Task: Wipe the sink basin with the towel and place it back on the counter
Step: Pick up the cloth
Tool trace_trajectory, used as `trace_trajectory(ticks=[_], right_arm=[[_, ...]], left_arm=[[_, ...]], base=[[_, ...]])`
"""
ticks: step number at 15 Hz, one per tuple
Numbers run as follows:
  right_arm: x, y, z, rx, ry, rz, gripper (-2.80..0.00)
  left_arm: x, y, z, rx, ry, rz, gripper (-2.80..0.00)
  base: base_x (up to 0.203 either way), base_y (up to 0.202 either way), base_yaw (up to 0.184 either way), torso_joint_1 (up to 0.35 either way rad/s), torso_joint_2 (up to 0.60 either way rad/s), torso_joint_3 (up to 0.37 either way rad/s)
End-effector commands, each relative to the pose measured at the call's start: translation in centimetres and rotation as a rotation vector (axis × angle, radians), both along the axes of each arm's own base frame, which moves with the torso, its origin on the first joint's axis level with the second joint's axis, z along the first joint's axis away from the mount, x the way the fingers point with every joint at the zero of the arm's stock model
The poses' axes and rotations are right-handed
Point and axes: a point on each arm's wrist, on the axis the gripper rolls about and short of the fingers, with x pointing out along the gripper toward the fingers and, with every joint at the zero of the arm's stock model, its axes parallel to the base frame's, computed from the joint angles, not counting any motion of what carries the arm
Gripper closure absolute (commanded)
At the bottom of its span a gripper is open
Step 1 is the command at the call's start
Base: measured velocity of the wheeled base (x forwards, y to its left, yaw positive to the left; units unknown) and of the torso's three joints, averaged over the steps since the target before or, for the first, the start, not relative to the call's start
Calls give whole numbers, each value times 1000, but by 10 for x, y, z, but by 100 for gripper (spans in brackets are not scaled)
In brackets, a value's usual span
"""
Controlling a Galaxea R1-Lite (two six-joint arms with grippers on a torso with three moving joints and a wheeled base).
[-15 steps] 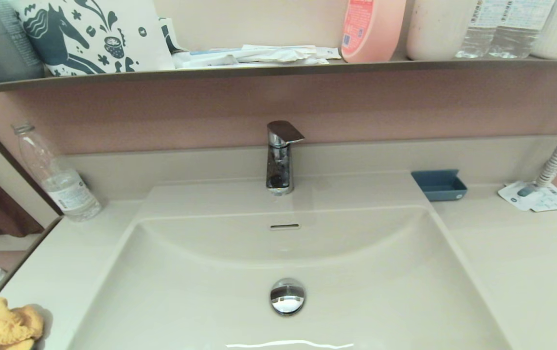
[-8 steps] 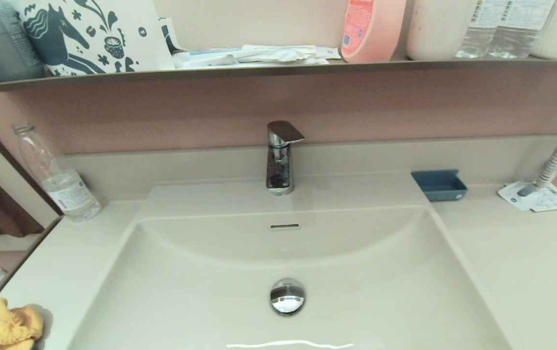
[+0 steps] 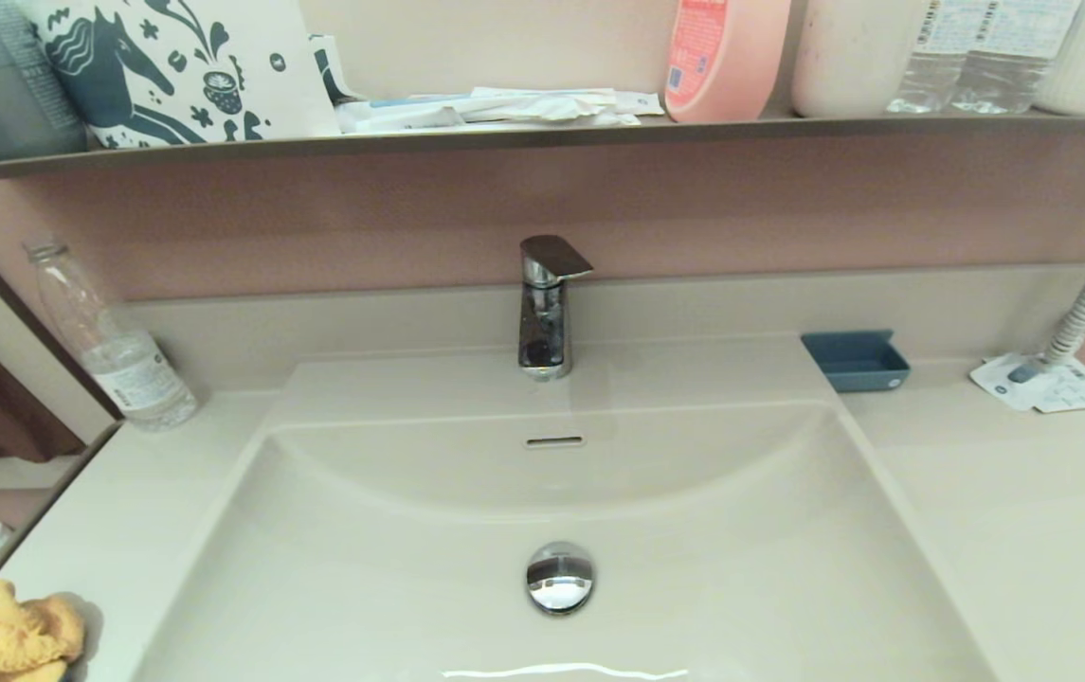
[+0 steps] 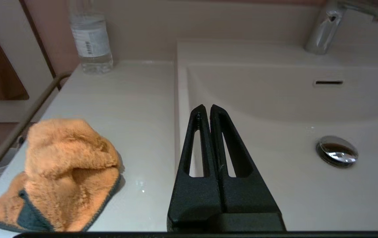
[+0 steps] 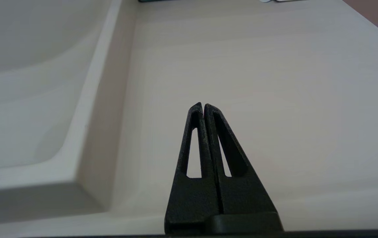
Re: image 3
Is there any chrome faucet lever handle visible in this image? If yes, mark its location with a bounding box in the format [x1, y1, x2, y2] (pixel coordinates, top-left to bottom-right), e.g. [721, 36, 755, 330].
[520, 235, 595, 284]

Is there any chrome faucet body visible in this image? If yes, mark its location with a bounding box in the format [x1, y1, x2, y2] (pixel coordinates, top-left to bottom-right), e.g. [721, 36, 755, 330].
[517, 275, 573, 383]

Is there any beige ceramic sink basin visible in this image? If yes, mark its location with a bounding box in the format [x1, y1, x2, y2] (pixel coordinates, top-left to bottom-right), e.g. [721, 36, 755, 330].
[130, 343, 998, 682]

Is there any white crumpled wrapper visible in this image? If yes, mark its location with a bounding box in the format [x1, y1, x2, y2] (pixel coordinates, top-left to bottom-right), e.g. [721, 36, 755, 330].
[461, 87, 643, 127]

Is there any chrome drain stopper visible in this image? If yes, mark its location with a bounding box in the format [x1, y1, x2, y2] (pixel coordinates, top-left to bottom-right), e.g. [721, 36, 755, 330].
[525, 541, 596, 617]

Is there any white packet with blue stripe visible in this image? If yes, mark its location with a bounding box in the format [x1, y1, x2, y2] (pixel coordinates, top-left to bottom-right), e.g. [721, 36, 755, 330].
[338, 93, 469, 134]

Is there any blue soap dish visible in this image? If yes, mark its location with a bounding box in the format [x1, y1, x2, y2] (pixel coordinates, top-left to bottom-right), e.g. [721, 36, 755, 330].
[800, 330, 912, 393]

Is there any pink plastic bottle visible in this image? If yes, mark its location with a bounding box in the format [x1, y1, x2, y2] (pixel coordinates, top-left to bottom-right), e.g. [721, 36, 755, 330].
[663, 0, 792, 123]

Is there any small white printed box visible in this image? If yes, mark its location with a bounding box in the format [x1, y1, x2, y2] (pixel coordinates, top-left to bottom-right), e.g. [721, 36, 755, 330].
[308, 34, 368, 107]

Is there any white bag with horse print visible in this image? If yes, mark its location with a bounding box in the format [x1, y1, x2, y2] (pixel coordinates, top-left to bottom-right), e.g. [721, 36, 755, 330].
[19, 0, 342, 151]

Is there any cream white jar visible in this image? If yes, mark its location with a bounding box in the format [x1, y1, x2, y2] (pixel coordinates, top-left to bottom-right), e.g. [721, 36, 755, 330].
[791, 0, 931, 119]

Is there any capless clear plastic bottle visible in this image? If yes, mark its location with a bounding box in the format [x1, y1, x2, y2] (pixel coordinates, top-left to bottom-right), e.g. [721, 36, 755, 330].
[23, 237, 200, 434]

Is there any clear plastic water bottle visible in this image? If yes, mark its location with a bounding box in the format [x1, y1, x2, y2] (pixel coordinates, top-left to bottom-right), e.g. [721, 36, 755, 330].
[951, 0, 1083, 116]
[886, 0, 971, 115]

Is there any white printed paper leaflet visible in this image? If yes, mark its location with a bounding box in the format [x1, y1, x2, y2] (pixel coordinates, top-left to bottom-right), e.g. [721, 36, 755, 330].
[968, 352, 1085, 415]

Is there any brown wall shelf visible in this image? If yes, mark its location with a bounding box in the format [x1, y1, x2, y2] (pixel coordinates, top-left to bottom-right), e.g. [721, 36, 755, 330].
[0, 109, 1085, 188]

